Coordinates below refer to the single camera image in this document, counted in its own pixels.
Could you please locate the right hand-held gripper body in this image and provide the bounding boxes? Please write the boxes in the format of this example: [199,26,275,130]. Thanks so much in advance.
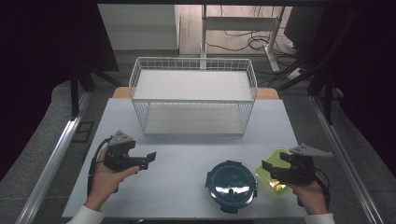
[278,143,333,187]

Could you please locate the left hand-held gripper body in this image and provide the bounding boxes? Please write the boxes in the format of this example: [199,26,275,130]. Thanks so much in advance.
[103,130,149,173]

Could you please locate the green lidded square container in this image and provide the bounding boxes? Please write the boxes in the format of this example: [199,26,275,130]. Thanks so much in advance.
[255,147,293,196]

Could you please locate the round dark blue lidded container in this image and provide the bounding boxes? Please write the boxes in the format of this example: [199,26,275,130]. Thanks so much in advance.
[205,160,259,215]

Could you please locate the white wire rack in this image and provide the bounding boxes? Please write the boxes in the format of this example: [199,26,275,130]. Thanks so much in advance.
[128,56,259,137]

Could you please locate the person's right hand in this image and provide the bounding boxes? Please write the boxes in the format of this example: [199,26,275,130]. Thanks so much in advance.
[283,173,331,217]

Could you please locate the person's left hand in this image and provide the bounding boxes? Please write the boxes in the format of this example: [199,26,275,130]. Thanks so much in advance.
[83,145,141,213]

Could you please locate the wooden table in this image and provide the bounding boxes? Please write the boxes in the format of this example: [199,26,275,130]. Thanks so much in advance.
[111,86,280,101]

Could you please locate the black tripod stand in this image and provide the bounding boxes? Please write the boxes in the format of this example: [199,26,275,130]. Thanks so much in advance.
[68,60,123,120]
[276,12,362,125]

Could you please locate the white cabinet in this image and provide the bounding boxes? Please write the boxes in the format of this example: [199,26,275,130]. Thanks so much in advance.
[97,3,182,52]

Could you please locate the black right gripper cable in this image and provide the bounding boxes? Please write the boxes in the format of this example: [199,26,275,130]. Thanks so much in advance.
[297,167,332,209]

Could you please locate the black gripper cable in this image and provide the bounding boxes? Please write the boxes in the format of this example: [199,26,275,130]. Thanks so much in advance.
[86,135,114,198]
[297,167,332,209]

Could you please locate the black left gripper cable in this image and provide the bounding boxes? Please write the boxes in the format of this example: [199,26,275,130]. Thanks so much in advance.
[86,135,114,198]

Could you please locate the black floor bracket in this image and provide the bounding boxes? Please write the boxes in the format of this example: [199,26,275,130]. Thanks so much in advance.
[72,120,95,144]

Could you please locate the aluminium rail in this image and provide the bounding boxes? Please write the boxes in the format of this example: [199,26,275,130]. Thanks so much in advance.
[308,94,386,224]
[15,91,92,224]

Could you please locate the black floor cables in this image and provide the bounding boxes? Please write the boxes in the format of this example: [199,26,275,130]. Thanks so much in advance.
[205,5,304,90]

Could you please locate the white metal desk frame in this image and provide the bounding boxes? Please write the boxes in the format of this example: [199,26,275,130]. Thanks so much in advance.
[200,4,287,73]

